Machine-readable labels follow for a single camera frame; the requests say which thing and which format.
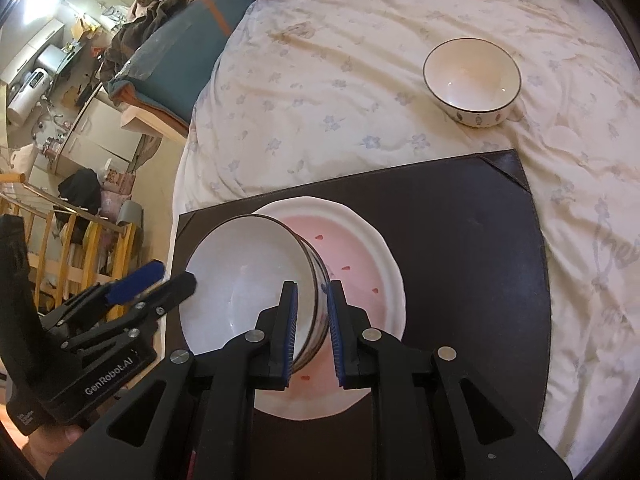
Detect white bowl with leaf pattern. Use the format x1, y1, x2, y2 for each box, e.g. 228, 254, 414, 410
179, 214, 330, 372

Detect left hand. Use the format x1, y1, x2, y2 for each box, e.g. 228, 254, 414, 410
22, 425, 84, 478

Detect wooden yellow rack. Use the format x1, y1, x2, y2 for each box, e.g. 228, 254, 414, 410
1, 172, 141, 310

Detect pink plate with white rim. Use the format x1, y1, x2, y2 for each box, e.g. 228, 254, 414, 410
255, 196, 406, 422

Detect black leather mat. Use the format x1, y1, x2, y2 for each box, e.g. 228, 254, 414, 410
162, 148, 551, 480

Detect white kitchen cabinet counter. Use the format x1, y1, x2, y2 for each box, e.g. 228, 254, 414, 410
49, 87, 142, 178

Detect white water heater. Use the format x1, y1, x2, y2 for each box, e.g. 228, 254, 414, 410
6, 68, 51, 126

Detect white floral bed sheet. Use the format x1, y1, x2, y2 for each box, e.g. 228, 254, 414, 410
174, 0, 639, 474

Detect camouflage clothing pile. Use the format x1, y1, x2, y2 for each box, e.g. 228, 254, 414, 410
100, 0, 195, 84

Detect teal sofa bed frame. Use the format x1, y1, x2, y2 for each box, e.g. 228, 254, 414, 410
104, 0, 254, 133

